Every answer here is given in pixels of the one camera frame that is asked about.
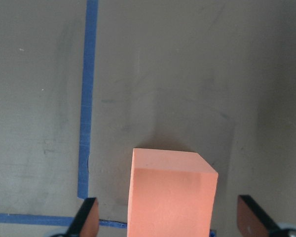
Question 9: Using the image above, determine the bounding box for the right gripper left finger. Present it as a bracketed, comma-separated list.
[66, 197, 99, 237]

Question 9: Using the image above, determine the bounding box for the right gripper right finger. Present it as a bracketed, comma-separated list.
[237, 195, 279, 237]

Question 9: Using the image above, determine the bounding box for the orange foam cube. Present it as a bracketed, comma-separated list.
[127, 148, 218, 237]

